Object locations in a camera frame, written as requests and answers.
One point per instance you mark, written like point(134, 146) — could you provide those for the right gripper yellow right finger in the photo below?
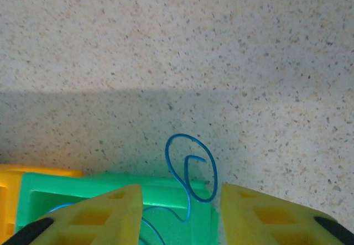
point(276, 217)

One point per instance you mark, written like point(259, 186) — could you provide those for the yellow plastic bin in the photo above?
point(8, 184)

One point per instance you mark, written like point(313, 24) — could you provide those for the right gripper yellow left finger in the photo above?
point(91, 217)

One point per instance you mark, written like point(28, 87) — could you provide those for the green plastic bin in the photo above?
point(166, 184)

